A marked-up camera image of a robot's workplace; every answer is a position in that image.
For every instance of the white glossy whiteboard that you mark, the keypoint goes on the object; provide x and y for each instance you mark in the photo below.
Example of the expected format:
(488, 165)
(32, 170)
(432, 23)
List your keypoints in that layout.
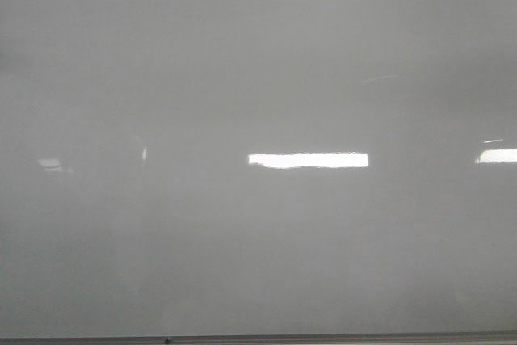
(218, 167)

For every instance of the grey aluminium whiteboard frame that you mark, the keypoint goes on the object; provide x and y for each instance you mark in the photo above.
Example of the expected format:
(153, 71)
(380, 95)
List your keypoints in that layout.
(482, 337)

